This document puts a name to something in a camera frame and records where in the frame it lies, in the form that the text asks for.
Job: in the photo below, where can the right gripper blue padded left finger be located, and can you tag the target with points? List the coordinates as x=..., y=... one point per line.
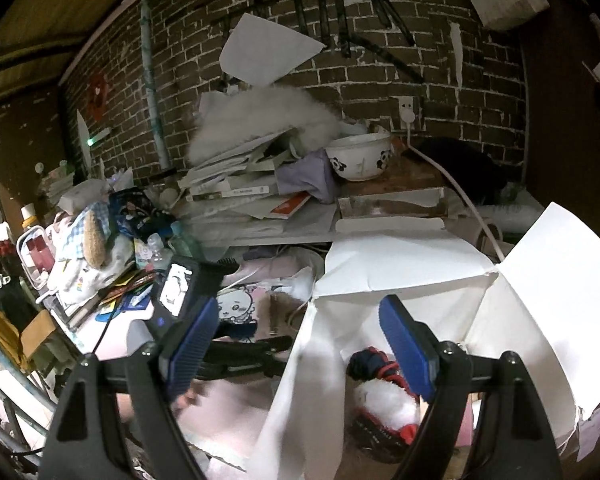
x=185, y=345

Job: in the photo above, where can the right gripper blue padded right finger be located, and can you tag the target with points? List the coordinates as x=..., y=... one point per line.
x=411, y=345

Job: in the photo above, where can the red and black sock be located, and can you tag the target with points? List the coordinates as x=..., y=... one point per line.
x=386, y=414

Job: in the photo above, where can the white cardboard box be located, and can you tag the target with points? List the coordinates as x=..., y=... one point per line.
x=542, y=301

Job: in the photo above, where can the pink Chiikawa desk mat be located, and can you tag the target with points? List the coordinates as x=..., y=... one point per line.
x=224, y=410

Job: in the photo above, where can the pink hairbrush black bristles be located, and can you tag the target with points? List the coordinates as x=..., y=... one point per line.
x=227, y=266

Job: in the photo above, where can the clear plastic spray bottle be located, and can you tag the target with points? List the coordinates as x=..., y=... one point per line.
x=161, y=256

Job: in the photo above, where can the pink Kotex pack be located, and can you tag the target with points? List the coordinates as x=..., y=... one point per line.
x=142, y=253

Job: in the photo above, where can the white shelf board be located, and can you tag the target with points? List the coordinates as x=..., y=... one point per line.
x=312, y=223

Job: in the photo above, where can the white towel with letters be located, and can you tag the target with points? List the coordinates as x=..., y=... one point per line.
x=74, y=281

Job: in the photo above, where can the brown fuzzy plush ear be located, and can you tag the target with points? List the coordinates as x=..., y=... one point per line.
x=94, y=244

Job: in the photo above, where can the stack of books and papers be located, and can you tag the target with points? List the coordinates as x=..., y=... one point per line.
x=240, y=185

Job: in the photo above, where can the panda print ceramic bowl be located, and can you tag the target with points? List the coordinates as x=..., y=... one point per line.
x=360, y=158

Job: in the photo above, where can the purple grey cloth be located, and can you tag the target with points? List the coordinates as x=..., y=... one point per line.
x=311, y=174

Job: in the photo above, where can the white fluffy fur item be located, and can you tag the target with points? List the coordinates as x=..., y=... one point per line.
x=252, y=114

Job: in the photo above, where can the green white wall pipe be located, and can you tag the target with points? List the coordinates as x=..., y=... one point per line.
x=150, y=86

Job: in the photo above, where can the white paper sheet on wall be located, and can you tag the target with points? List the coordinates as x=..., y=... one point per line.
x=260, y=52

